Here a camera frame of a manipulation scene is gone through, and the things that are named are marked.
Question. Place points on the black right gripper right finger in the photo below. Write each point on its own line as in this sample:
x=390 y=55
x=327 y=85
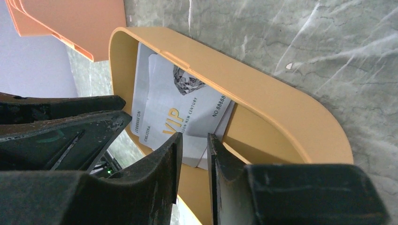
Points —
x=289 y=194

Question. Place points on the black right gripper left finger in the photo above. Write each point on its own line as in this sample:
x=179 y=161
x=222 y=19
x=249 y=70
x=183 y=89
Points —
x=141 y=194

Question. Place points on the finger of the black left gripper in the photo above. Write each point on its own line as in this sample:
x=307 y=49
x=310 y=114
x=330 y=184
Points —
x=72 y=143
x=22 y=110

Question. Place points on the yellow oval tray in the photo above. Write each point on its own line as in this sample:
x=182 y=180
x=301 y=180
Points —
x=272 y=122

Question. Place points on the credit cards stack in tray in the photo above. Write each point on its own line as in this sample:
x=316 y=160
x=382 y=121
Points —
x=141 y=90

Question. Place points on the orange plastic file organizer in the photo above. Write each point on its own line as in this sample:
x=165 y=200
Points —
x=83 y=25

